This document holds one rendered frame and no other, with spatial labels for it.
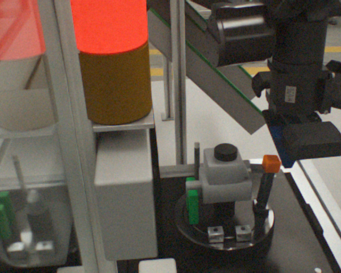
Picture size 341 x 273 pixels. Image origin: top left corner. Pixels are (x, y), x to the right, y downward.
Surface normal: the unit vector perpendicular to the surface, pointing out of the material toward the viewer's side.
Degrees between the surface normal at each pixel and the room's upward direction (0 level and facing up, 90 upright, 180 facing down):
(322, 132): 1
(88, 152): 90
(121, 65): 90
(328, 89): 71
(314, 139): 45
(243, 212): 0
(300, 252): 0
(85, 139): 90
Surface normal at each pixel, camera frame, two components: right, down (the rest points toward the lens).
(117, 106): 0.18, 0.51
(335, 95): 0.07, 0.12
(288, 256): -0.04, -0.86
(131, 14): 0.69, 0.35
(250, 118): -0.10, 0.51
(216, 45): -0.98, 0.15
